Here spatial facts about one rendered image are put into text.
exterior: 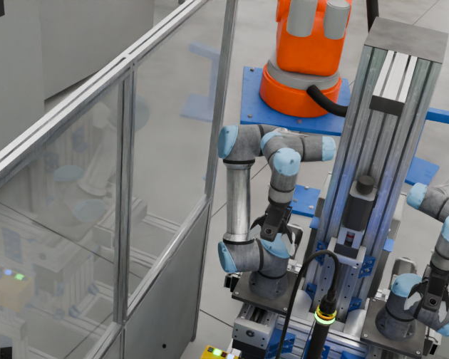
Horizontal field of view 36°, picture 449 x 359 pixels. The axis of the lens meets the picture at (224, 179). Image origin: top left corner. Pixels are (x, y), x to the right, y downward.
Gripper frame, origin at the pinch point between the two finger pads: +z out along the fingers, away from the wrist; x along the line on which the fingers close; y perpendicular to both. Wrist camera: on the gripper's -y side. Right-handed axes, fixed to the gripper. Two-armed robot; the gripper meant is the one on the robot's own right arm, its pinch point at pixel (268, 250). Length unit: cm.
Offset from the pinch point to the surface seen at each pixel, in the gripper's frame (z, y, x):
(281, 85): 121, 327, 78
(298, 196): 146, 224, 29
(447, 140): 149, 363, -59
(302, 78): 112, 329, 63
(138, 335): 71, 7, 46
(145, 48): -57, 0, 45
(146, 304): 58, 12, 46
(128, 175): -17.8, -8.0, 45.0
